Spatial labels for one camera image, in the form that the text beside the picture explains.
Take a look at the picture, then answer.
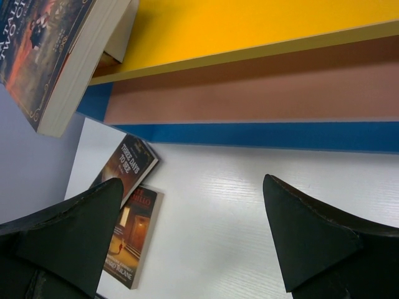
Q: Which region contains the A Tale of Two Cities book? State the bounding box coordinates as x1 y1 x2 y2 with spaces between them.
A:
0 0 133 138

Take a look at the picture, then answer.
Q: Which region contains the Jane Eyre book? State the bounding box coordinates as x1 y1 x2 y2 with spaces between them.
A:
98 52 120 68

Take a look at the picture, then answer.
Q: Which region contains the orange Leonard Tolane book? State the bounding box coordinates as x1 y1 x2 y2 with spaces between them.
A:
103 185 163 290

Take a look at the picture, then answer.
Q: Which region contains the Three Days to See book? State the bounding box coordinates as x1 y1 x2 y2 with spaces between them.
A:
90 134 159 206

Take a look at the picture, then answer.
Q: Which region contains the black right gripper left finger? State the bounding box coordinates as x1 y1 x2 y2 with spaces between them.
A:
1 178 123 298

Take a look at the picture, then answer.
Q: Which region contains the blue yellow wooden bookshelf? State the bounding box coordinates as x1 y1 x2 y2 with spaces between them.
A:
77 1 398 154

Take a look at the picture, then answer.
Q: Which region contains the Animal Farm book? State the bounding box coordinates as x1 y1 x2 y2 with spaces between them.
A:
104 0 140 63

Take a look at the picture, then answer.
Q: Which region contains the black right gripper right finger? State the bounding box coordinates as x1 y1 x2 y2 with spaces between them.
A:
263 174 398 298

